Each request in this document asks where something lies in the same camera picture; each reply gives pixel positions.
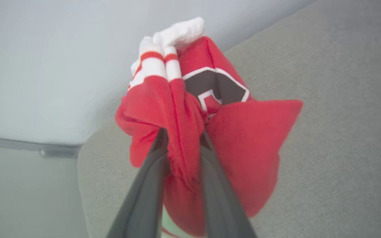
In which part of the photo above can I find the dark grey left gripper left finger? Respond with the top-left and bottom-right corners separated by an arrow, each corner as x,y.
106,128 -> 170,238

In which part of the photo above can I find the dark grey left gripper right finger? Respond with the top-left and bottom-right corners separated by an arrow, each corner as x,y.
199,130 -> 258,238

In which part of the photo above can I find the red garment with white cuffs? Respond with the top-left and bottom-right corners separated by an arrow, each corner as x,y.
115,17 -> 303,238

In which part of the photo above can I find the grey skirting board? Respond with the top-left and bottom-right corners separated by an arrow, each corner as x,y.
0,135 -> 81,158

